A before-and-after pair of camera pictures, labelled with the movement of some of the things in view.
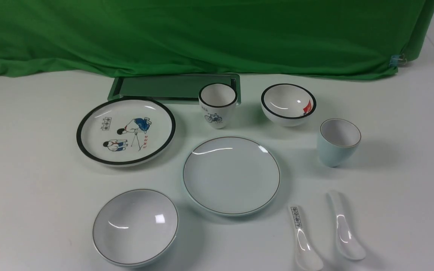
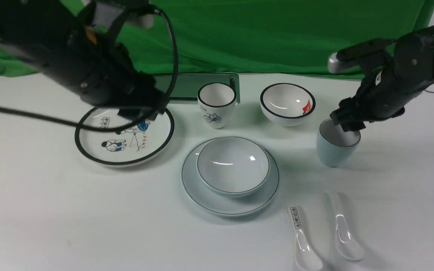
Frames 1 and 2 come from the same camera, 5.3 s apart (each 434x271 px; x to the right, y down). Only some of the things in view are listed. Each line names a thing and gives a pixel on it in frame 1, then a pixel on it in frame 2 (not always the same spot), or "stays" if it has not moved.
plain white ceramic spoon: (349, 236) stays
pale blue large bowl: (135, 227) -> (234, 166)
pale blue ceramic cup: (338, 140) stays
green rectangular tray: (173, 87) stays
